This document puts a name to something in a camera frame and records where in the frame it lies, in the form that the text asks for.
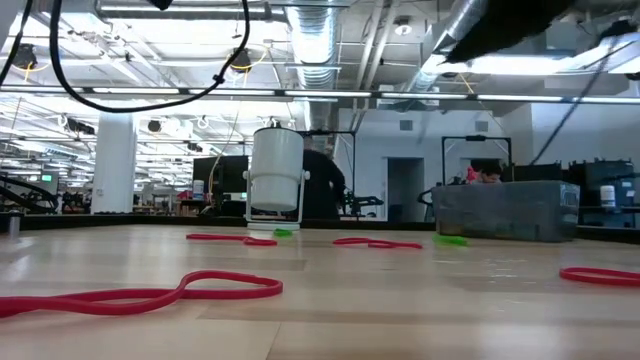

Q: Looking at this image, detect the white building column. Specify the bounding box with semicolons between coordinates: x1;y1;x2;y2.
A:
90;98;140;215

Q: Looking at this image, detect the silver air duct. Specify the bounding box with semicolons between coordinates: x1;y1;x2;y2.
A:
405;0;489;94
282;0;344;151

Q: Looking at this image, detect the white ceiling light panel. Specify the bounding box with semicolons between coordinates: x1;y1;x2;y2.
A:
419;29;640;77

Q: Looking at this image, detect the white cylindrical canister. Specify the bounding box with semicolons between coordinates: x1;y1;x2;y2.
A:
241;125;311;232

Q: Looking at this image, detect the black ceiling device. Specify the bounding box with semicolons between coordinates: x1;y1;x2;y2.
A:
9;42;39;71
228;47;255;74

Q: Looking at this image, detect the red rubber band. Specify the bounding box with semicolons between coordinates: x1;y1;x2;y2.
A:
0;269;285;319
185;232;279;248
332;236;424;251
558;266;640;288

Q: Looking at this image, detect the small grey metal post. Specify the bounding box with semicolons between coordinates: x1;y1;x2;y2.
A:
6;211;22;241

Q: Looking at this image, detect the grey plastic bin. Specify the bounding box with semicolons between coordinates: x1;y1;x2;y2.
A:
430;179;582;244

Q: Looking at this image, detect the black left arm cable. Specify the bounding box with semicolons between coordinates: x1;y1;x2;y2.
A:
48;0;251;114

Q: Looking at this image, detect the long horizontal light bar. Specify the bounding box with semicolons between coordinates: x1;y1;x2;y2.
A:
0;84;640;105

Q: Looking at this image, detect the black monitor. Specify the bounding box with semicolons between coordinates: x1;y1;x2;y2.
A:
191;154;250;210

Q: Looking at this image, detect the black shelving unit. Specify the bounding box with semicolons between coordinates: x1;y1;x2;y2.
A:
569;158;640;229

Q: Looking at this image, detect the person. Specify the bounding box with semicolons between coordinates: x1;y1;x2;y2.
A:
465;158;505;185
299;147;347;221

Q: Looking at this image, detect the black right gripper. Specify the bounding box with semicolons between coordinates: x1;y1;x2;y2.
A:
444;0;576;64

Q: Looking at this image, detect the thin black hanging cable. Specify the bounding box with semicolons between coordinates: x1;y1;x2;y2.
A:
0;0;34;87

